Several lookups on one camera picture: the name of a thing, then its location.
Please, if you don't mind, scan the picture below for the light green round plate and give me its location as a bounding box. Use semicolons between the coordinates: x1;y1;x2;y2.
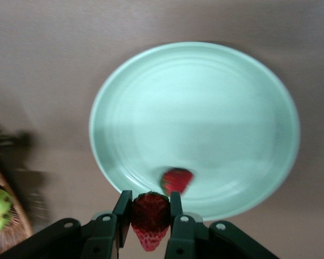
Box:
88;40;301;222

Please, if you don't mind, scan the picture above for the brown wicker basket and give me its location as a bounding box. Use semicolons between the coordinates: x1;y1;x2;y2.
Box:
0;168;35;243

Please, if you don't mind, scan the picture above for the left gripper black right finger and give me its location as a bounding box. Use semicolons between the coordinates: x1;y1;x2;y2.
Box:
164;191;280;259

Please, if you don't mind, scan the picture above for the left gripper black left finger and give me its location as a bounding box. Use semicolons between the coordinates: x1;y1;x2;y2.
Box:
0;190;133;259

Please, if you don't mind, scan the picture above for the red strawberry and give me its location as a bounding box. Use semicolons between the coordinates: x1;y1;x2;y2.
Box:
159;167;194;196
131;190;170;252

